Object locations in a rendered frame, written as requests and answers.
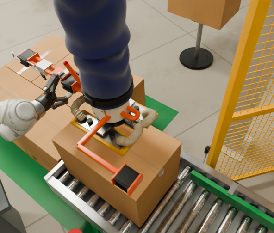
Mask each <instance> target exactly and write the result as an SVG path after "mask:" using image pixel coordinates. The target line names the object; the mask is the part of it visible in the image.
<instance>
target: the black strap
mask: <svg viewBox="0 0 274 233"><path fill-rule="evenodd" d="M131 77H132V75H131ZM133 89H134V83H133V77H132V79H131V86H130V88H129V90H128V91H127V92H126V93H124V94H123V95H121V96H119V97H117V98H111V99H99V98H93V97H91V96H90V95H88V94H87V93H86V92H85V91H84V89H83V88H82V86H81V91H82V94H83V97H84V99H85V102H86V103H88V104H89V105H91V106H93V107H94V106H97V107H113V106H116V105H119V104H121V103H123V102H124V101H126V100H127V99H128V98H129V97H130V96H131V94H132V93H133Z"/></svg>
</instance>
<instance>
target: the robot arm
mask: <svg viewBox="0 0 274 233"><path fill-rule="evenodd" d="M69 73H70V72H69V71H68V70H67V69H65V70H64V71H61V72H60V73H59V74H56V73H53V74H52V76H51V77H50V79H49V80H48V82H47V84H46V85H45V86H44V87H43V88H42V90H43V91H44V92H45V93H44V95H41V96H39V97H38V98H37V99H35V100H32V101H28V100H24V99H7V100H5V101H1V102H0V123H1V125H0V135H1V136H2V137H3V138H4V139H5V140H7V141H9V142H12V141H15V140H17V139H19V138H21V137H22V136H23V135H25V134H26V133H27V132H29V131H30V130H31V129H32V128H33V127H34V125H35V123H36V122H37V121H39V120H40V119H41V118H42V117H43V116H44V115H45V114H46V111H48V110H49V109H50V108H52V109H56V108H57V107H60V106H63V105H65V104H68V103H69V102H68V99H69V98H70V97H71V96H72V95H73V94H74V93H73V94H71V93H70V92H67V93H66V94H65V95H64V97H57V96H56V93H55V92H56V87H57V85H58V82H59V80H60V79H62V78H64V77H65V76H66V75H67V74H69ZM51 90H52V91H51ZM55 102H56V103H55Z"/></svg>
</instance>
